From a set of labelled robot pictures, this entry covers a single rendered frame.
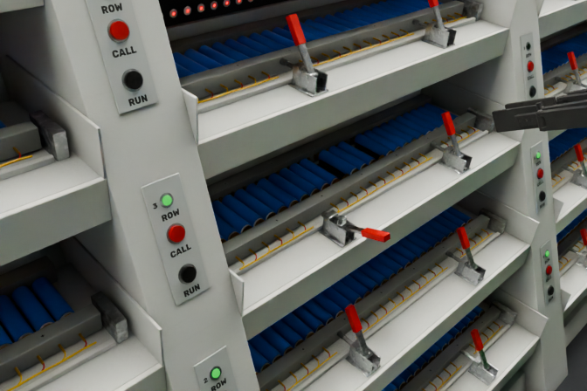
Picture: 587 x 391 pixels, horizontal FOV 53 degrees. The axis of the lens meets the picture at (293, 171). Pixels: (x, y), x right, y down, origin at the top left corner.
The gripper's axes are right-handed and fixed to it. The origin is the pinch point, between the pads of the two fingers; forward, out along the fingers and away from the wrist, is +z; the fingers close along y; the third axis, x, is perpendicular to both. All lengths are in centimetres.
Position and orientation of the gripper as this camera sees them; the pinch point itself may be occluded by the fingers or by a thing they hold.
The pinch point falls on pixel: (524, 114)
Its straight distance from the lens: 85.2
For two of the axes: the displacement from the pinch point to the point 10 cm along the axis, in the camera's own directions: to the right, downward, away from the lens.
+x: -3.0, -9.4, -1.8
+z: -6.3, 0.5, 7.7
